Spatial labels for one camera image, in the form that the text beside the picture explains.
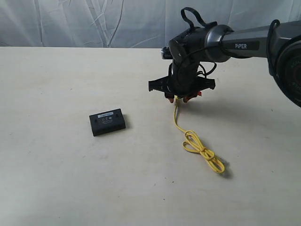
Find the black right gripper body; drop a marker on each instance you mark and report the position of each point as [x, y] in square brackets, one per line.
[183, 80]

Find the black network switch box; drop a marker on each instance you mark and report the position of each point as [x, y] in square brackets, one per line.
[107, 122]

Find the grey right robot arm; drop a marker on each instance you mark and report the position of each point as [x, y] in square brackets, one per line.
[279, 43]

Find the grey wrinkled backdrop cloth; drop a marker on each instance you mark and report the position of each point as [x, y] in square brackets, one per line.
[126, 23]

